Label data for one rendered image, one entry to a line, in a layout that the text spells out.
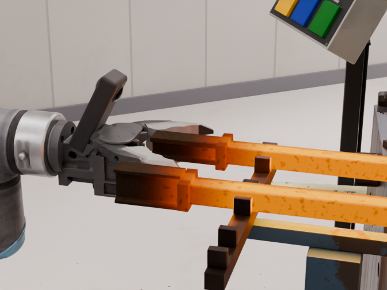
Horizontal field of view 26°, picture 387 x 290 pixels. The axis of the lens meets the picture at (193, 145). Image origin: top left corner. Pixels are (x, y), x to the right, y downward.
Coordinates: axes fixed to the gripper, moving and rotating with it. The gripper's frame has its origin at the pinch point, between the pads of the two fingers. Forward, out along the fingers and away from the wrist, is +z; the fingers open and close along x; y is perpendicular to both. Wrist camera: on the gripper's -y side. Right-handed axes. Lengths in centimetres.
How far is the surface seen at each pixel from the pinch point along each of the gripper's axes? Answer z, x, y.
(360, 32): 14, -80, 4
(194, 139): -0.8, 0.4, -1.1
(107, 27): -118, -269, 59
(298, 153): 12.8, 0.6, -0.7
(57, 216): -99, -161, 103
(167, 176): -0.4, 13.5, -1.6
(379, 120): 20, -48, 12
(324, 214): 17.8, 13.3, 0.9
